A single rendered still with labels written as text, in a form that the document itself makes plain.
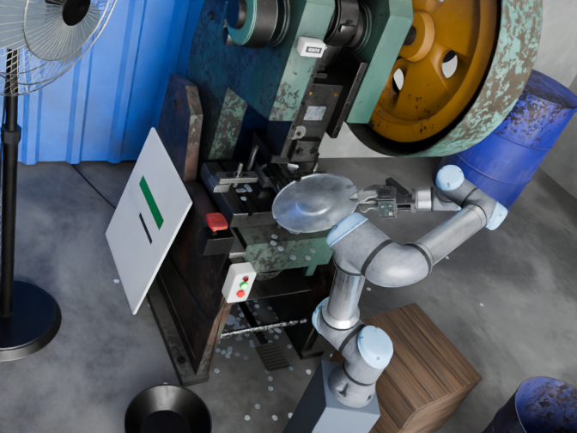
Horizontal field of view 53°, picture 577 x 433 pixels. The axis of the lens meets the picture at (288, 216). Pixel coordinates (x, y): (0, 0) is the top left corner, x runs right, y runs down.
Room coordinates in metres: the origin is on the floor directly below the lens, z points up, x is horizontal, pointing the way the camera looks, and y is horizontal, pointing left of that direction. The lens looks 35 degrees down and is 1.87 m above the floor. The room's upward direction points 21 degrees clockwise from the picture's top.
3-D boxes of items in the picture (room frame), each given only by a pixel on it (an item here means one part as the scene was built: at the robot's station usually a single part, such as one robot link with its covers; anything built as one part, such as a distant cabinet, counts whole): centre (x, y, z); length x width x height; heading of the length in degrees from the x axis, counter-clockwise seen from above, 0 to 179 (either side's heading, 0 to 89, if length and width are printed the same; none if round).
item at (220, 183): (1.70, 0.23, 0.76); 0.17 x 0.06 x 0.10; 130
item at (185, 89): (1.75, 0.39, 0.45); 0.92 x 0.12 x 0.90; 40
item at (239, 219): (1.81, 0.10, 0.68); 0.45 x 0.30 x 0.06; 130
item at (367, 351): (1.27, -0.38, 0.62); 0.13 x 0.12 x 0.14; 57
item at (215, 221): (1.42, 0.20, 0.72); 0.07 x 0.06 x 0.08; 40
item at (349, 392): (1.27, -0.38, 0.50); 0.15 x 0.15 x 0.10
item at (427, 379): (1.64, -0.64, 0.18); 0.40 x 0.38 x 0.35; 46
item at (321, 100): (1.78, 0.07, 1.04); 0.17 x 0.15 x 0.30; 40
